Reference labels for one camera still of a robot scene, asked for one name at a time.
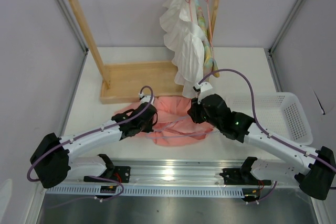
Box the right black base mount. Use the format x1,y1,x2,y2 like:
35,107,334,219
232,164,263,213
219,167,260,186

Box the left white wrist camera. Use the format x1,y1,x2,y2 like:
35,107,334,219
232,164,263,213
139,92,154,105

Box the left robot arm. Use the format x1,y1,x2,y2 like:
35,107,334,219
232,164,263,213
27,102,157,189

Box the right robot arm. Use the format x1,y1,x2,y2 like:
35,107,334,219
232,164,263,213
187,94,335,200

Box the pink hanger with floral garment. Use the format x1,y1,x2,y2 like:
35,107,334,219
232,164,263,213
196,0,217,59

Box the pastel floral garment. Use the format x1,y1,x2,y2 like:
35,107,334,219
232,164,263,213
194,0,218,76

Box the white ruffled garment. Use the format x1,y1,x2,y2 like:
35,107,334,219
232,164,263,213
160,0,205,99

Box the aluminium mounting rail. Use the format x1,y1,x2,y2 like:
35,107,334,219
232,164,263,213
54,155,297,187

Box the pink pleated skirt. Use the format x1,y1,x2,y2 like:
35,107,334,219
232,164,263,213
115,95,215,148

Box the white plastic basket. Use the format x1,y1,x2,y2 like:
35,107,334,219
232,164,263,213
225,92,313,146

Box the pink hanger with white garment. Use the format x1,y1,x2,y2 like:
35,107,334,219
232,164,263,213
186,0,202,23

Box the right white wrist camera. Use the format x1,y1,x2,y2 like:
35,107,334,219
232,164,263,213
193,81,214,104

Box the slotted cable duct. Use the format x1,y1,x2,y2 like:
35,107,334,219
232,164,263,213
46,184,249,198

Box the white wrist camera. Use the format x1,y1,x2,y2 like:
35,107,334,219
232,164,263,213
139,92,154,105
193,81,214,104

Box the wooden clothes rack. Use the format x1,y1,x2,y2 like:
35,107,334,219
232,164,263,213
68,0,220,104

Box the blue wire hanger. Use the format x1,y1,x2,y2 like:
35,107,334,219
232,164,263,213
145,116,214,140

